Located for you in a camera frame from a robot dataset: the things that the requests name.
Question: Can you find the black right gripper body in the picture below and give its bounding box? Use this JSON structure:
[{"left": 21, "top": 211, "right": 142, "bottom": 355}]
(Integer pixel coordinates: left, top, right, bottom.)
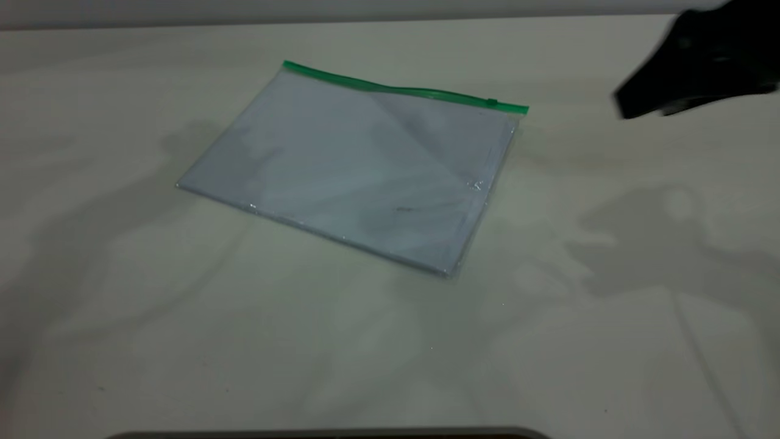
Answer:
[{"left": 660, "top": 0, "right": 780, "bottom": 101}]

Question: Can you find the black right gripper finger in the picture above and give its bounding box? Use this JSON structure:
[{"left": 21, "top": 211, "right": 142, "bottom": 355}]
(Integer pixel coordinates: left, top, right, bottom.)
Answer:
[
  {"left": 661, "top": 90, "right": 727, "bottom": 117},
  {"left": 612, "top": 58, "right": 683, "bottom": 120}
]

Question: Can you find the clear plastic zip bag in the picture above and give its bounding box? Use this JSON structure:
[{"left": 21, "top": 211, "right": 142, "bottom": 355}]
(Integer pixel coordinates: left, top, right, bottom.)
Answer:
[{"left": 175, "top": 60, "right": 530, "bottom": 280}]

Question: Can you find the dark rounded base edge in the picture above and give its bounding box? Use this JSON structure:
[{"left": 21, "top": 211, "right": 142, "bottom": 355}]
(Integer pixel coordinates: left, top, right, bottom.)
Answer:
[{"left": 104, "top": 426, "right": 553, "bottom": 439}]

